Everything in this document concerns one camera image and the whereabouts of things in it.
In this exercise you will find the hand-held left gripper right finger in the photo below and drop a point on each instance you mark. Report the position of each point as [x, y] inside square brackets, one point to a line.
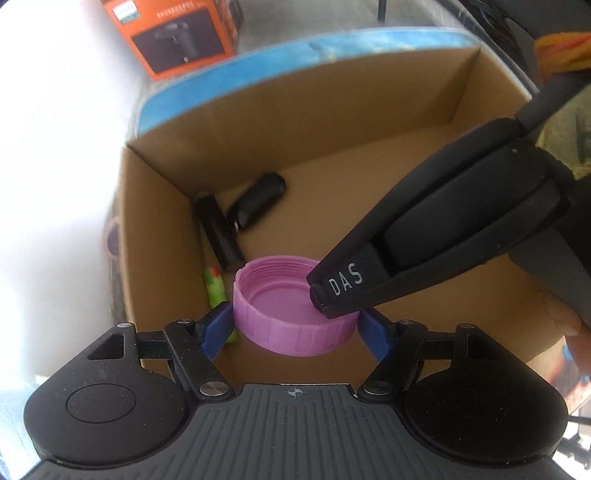
[374, 334]

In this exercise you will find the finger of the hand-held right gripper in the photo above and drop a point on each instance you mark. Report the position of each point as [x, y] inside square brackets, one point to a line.
[415, 281]
[346, 281]

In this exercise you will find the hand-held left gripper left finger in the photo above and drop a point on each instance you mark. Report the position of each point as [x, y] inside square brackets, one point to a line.
[217, 330]

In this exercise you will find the green lip balm stick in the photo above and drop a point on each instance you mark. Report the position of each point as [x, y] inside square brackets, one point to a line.
[214, 290]

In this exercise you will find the purple plastic lid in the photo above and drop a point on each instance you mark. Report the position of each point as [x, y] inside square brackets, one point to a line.
[277, 323]

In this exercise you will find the black cylindrical tube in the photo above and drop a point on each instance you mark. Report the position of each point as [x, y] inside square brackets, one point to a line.
[217, 230]

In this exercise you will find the black key fob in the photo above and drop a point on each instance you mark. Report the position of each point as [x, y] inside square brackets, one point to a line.
[258, 198]

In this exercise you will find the cardboard box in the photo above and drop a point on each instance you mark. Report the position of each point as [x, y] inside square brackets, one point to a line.
[369, 152]

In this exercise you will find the yellow green cloth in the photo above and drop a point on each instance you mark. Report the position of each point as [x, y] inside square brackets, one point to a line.
[570, 134]

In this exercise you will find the orange and black product box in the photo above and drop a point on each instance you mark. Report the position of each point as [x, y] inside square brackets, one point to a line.
[184, 37]

